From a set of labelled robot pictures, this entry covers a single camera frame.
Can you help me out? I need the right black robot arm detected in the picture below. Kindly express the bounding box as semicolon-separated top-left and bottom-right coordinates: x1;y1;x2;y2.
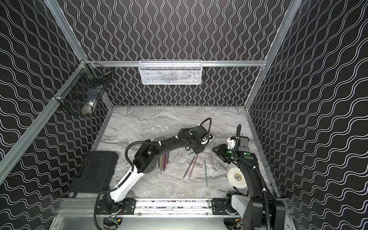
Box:
212;124;286;230

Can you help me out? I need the white mesh wall basket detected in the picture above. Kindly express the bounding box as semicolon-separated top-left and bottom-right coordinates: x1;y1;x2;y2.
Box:
138;59;203;85

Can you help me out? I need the white tape roll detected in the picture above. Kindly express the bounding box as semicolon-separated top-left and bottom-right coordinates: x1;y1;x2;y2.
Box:
227;168;247;188

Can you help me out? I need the green pencil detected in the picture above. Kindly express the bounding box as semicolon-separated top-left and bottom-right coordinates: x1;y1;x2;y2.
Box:
204;160;209;188

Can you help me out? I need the bundle of coloured pencils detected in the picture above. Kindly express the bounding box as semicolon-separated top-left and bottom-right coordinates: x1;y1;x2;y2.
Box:
158;152;170;176

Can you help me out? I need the aluminium front rail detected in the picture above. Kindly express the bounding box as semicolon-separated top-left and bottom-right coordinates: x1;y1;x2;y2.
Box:
57;197;288;218

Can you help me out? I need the black mounting plate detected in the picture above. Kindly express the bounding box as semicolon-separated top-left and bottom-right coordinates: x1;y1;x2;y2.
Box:
96;198;137;215
209;198;229;215

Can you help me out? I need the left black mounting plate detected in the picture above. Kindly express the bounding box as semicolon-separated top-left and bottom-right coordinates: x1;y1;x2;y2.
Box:
96;198;137;215

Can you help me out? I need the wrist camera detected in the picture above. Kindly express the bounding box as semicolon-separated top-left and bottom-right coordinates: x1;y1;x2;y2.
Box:
201;134;213;146
227;137;236;150

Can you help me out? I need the red pencil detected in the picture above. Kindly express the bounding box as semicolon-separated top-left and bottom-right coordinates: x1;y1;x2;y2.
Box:
187;155;198;181

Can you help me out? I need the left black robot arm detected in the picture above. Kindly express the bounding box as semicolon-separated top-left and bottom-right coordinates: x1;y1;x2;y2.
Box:
96;117;213;203

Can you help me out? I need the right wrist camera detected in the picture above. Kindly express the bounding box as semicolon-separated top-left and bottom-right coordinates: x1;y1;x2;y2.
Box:
227;137;236;150

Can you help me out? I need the black wire wall basket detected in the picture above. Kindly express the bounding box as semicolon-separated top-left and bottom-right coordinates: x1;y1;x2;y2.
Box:
56;63;112;116

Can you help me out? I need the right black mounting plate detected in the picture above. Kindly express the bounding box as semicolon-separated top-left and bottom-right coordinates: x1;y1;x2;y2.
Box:
209;198;229;215

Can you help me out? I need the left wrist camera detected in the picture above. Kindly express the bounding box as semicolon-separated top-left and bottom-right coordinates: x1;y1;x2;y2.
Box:
201;134;213;146

